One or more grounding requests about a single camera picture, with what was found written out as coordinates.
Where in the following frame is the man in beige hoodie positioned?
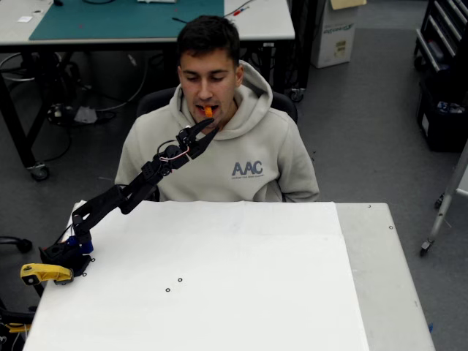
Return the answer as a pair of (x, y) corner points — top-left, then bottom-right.
(114, 15), (321, 203)

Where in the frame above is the black office chair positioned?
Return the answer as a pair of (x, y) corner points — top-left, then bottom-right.
(136, 86), (299, 203)

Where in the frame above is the crumpled white paper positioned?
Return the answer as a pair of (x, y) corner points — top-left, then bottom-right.
(74, 105), (98, 124)

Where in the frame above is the green cutting mat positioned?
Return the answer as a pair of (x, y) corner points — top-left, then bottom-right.
(28, 0), (225, 41)

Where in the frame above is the white paper sheet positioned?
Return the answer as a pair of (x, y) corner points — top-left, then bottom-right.
(22, 200), (370, 351)

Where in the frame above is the white cardboard box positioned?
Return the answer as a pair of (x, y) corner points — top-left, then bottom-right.
(310, 0), (368, 69)

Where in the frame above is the black bin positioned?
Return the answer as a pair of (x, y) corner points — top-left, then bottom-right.
(415, 71), (468, 154)

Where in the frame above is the black and yellow clamp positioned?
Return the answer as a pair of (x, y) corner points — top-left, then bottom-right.
(0, 305), (36, 334)

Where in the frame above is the grey metal stand leg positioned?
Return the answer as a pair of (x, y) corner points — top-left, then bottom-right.
(419, 140), (468, 257)

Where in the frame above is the black tool drawer cart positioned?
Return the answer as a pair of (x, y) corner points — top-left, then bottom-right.
(413, 0), (468, 74)

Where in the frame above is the grey workbench with black frame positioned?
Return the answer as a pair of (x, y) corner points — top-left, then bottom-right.
(0, 0), (296, 182)

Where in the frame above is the black metal rack frame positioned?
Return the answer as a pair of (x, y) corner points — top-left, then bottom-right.
(288, 0), (327, 103)

